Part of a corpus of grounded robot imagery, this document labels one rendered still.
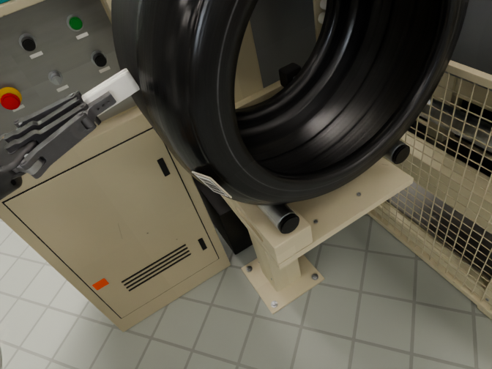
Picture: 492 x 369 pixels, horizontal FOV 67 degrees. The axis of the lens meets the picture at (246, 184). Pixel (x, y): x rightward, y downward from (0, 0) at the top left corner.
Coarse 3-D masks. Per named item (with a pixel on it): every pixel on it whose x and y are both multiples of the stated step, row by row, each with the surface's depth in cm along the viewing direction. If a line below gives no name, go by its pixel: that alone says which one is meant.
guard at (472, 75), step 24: (456, 72) 77; (480, 72) 73; (432, 96) 86; (408, 144) 102; (408, 192) 113; (456, 192) 95; (480, 216) 92; (408, 240) 126; (456, 240) 104; (480, 240) 96; (432, 264) 120
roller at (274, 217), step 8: (264, 208) 72; (272, 208) 71; (280, 208) 70; (288, 208) 70; (272, 216) 70; (280, 216) 69; (288, 216) 68; (296, 216) 69; (280, 224) 68; (288, 224) 69; (296, 224) 70; (288, 232) 70
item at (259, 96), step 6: (276, 84) 95; (264, 90) 94; (270, 90) 94; (276, 90) 94; (252, 96) 94; (258, 96) 93; (264, 96) 94; (270, 96) 95; (240, 102) 93; (246, 102) 92; (252, 102) 93; (258, 102) 94
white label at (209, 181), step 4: (192, 172) 54; (196, 172) 53; (196, 176) 55; (200, 176) 53; (204, 176) 52; (208, 176) 52; (204, 180) 54; (208, 180) 53; (212, 180) 52; (208, 184) 55; (212, 184) 54; (216, 184) 53; (212, 188) 56; (216, 188) 55; (220, 188) 53; (216, 192) 57; (220, 192) 55; (224, 192) 54; (228, 196) 55
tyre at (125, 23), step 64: (128, 0) 47; (192, 0) 39; (256, 0) 40; (384, 0) 75; (448, 0) 56; (128, 64) 52; (192, 64) 42; (320, 64) 85; (384, 64) 78; (192, 128) 47; (256, 128) 86; (320, 128) 85; (384, 128) 68; (256, 192) 58; (320, 192) 67
